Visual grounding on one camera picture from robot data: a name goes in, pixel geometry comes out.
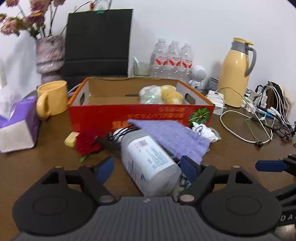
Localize red artificial rose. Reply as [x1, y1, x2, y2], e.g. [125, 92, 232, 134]
[75, 133, 102, 163]

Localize black cable bundle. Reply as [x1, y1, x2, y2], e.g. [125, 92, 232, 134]
[96, 126, 139, 151]

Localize purple knitted cloth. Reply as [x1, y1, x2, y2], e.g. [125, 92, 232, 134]
[127, 119, 210, 164]

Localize white plastic wrapper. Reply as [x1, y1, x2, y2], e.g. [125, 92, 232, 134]
[192, 122, 221, 143]

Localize white plastic bottle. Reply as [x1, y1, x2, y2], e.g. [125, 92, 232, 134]
[121, 130, 181, 197]

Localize power strip with plugs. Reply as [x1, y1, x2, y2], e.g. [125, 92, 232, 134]
[241, 81, 295, 141]

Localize red cardboard box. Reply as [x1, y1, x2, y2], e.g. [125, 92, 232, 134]
[67, 77, 215, 137]

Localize yellow mug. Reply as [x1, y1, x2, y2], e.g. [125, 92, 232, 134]
[36, 80, 68, 119]

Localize small grey jar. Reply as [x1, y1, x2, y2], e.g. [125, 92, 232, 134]
[206, 77, 219, 91]

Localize purple tissue pack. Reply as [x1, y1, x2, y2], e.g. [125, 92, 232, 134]
[1, 85, 39, 153]

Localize white toy robot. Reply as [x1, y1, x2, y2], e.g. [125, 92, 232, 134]
[188, 65, 207, 90]

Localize yellow thermos jug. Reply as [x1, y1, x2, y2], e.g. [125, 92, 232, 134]
[217, 38, 257, 108]

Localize water bottle right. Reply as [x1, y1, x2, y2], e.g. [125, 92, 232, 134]
[180, 43, 193, 82]

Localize water bottle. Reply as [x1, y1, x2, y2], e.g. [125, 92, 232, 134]
[150, 38, 168, 78]
[180, 43, 193, 82]
[167, 40, 181, 79]

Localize water bottle middle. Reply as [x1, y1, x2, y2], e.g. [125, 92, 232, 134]
[167, 40, 181, 79]

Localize glass cup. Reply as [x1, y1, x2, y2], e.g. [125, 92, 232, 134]
[132, 56, 150, 77]

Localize water bottle left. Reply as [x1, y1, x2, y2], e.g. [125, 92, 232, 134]
[150, 38, 168, 78]

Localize black paper bag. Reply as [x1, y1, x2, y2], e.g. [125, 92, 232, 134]
[61, 9, 133, 89]

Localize dried pink flowers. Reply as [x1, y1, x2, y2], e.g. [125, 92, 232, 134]
[0, 0, 68, 40]

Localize white cable loop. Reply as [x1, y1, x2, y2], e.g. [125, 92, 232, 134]
[219, 109, 273, 148]

